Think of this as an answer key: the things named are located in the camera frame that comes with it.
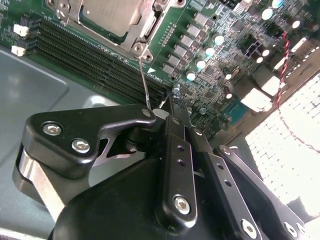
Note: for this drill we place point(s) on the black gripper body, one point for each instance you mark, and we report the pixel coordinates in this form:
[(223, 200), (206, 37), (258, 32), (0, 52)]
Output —
[(112, 212)]

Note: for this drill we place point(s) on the metal CPU locking lever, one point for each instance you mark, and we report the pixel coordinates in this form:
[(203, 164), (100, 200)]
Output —
[(145, 85)]

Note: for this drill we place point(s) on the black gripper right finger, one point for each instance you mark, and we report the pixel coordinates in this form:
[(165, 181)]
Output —
[(217, 175)]

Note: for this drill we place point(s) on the silver CPU green edge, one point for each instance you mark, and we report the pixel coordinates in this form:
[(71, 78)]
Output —
[(110, 15)]

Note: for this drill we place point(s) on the metal socket cover frame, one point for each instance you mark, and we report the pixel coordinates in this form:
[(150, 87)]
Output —
[(135, 30)]

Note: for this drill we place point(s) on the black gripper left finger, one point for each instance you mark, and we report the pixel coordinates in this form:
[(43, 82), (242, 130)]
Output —
[(75, 125)]

